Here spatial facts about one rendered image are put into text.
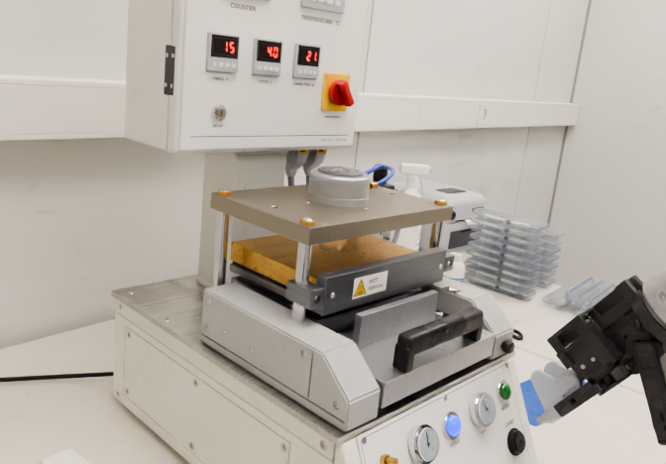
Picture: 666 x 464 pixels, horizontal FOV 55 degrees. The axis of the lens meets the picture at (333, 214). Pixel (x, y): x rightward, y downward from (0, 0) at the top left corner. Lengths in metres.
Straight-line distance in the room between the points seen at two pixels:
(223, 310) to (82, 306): 0.59
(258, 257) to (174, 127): 0.19
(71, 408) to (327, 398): 0.49
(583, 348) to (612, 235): 2.46
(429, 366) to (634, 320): 0.22
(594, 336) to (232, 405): 0.41
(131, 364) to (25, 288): 0.34
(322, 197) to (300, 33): 0.25
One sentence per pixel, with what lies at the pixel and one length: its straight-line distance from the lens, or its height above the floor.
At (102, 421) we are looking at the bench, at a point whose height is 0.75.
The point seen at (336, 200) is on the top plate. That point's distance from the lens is 0.79.
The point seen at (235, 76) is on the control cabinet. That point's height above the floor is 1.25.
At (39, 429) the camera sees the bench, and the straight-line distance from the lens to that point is 1.01.
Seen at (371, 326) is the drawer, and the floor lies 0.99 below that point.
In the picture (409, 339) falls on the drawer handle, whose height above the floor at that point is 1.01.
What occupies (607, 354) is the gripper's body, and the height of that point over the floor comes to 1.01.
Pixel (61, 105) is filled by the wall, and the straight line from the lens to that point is 1.15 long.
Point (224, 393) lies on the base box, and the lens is 0.79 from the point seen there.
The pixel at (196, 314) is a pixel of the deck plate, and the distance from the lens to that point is 0.90.
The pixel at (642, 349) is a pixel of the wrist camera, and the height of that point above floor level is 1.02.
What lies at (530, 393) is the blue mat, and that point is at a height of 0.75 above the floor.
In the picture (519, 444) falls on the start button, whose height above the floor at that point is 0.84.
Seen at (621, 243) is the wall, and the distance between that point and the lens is 3.22.
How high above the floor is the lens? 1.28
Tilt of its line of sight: 13 degrees down
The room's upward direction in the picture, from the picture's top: 6 degrees clockwise
